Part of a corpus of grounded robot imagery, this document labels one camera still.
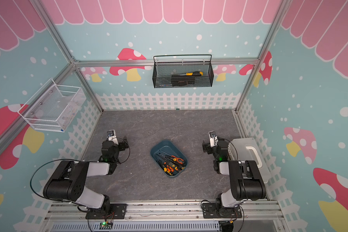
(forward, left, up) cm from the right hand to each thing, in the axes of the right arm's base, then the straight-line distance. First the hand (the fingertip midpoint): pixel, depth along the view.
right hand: (211, 138), depth 94 cm
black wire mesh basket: (+38, +32, +26) cm, 56 cm away
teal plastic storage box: (-11, +28, -6) cm, 31 cm away
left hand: (0, +60, +1) cm, 60 cm away
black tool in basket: (+23, +19, +28) cm, 41 cm away
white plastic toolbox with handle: (-11, -18, +5) cm, 21 cm away
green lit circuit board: (-46, +59, -10) cm, 76 cm away
